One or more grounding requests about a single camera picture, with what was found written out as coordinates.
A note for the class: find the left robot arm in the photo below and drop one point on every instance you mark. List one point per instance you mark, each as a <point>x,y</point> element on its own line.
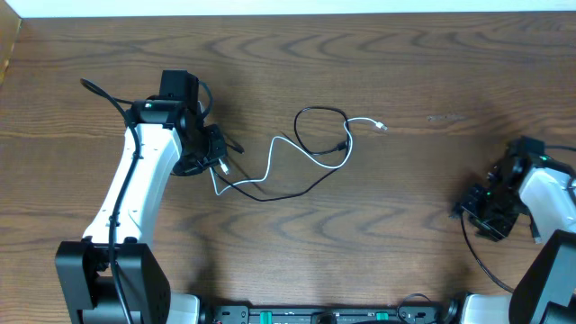
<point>110,275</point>

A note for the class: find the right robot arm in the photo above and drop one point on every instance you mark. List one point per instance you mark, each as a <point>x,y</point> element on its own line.
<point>525,181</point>

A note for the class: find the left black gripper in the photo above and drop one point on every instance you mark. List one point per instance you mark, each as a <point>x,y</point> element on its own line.
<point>220,150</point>

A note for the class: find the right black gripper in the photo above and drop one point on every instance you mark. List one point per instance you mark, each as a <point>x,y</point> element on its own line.
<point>495,232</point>

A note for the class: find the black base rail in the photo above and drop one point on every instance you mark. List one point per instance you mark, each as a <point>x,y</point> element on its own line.
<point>241,314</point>

